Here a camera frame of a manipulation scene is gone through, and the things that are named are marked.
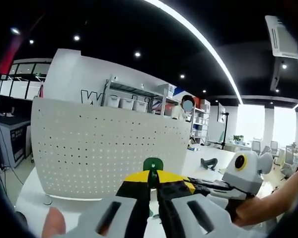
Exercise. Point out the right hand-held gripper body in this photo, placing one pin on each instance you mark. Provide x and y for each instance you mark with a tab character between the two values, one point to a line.
248	176

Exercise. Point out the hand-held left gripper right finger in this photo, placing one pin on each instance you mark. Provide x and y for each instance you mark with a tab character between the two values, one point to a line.
203	218

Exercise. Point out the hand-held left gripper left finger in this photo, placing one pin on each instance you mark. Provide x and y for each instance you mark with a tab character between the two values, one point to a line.
109	218

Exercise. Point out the white perforated mounting plate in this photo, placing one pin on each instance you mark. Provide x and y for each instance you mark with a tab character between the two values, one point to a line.
101	148

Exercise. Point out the person's right hand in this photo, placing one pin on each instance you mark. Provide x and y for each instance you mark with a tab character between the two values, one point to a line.
250	210

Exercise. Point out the person's left hand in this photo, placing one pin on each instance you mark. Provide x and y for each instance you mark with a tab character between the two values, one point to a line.
54	223

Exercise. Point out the black curved headset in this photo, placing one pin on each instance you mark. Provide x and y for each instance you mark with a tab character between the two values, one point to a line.
206	164

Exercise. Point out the grey office chair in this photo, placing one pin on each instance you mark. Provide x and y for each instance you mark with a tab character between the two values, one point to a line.
275	146
257	146

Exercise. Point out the potted green plant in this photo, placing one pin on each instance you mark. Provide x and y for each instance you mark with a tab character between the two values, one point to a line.
238	138

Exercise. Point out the black tripod stand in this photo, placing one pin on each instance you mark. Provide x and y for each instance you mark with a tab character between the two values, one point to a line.
224	129

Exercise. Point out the white storage shelf unit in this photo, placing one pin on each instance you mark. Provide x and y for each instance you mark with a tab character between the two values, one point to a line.
201	121

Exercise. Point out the monitor on tripod stand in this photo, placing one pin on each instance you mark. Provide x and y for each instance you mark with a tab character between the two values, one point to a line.
221	112

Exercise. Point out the white storage bin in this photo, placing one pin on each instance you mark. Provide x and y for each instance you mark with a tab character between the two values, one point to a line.
140	105
113	101
127	103

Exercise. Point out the metal shelf rack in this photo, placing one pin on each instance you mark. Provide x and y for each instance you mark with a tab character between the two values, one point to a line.
129	87

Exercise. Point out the grey equipment cabinet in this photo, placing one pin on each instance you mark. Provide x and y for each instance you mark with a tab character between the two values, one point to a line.
10	138

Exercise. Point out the ceiling air conditioner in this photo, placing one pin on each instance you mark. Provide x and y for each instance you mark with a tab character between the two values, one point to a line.
284	37

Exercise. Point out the long ceiling light strip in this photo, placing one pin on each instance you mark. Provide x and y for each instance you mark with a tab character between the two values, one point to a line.
201	37

